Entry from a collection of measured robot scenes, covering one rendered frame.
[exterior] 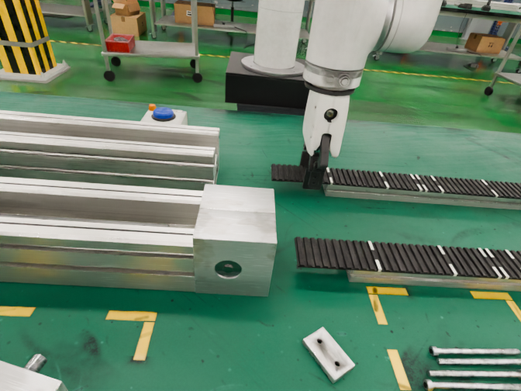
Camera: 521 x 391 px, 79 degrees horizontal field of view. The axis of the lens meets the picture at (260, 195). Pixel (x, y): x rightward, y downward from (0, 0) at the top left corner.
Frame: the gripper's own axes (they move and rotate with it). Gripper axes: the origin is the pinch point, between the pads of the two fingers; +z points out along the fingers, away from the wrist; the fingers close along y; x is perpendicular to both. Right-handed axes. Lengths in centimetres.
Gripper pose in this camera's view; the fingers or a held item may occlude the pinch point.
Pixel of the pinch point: (310, 171)
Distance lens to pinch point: 57.7
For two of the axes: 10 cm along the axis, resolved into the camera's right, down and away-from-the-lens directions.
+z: -0.9, 7.9, 6.0
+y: 0.0, -6.0, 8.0
